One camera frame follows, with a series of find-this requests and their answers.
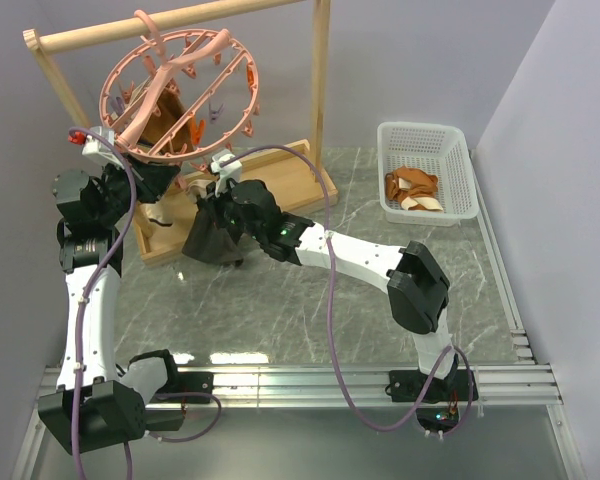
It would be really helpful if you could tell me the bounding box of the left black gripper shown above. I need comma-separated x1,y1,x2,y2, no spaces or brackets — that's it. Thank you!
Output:
97,152,180,226

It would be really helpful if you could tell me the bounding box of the dark grey underwear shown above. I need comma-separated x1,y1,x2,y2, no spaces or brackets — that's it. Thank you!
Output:
181,180,244,267

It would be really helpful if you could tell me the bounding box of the pink round clip hanger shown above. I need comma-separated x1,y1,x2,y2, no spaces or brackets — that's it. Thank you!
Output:
99,10,260,169

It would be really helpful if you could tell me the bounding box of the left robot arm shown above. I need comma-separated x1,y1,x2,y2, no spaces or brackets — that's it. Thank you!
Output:
38,164,182,455

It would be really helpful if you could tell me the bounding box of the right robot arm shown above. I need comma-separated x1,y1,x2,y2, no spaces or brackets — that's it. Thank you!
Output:
196,180,458,400

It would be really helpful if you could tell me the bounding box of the beige hanging underwear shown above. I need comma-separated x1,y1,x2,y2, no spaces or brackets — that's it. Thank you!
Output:
139,200,174,227

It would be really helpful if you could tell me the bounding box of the brown hanging underwear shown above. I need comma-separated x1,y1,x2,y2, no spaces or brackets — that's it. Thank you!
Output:
138,89,194,155

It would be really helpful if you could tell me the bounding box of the orange underwear in basket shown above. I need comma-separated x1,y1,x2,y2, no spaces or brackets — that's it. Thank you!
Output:
384,166,444,212

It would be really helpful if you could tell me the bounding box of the wooden clothes rack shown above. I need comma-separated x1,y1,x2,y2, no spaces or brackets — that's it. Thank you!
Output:
23,1,338,266

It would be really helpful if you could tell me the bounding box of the white plastic basket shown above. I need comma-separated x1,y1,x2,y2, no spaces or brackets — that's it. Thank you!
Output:
377,121,479,227

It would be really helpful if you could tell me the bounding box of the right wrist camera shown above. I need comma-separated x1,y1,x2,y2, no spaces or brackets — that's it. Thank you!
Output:
209,149,242,197

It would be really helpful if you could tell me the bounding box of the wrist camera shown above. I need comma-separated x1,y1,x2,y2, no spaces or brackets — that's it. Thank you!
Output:
209,149,242,197
68,126,123,169

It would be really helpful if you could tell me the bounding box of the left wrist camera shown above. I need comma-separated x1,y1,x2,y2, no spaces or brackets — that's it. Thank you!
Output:
68,126,123,169

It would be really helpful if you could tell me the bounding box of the aluminium mounting rail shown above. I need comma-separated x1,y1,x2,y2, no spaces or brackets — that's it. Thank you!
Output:
34,363,564,410

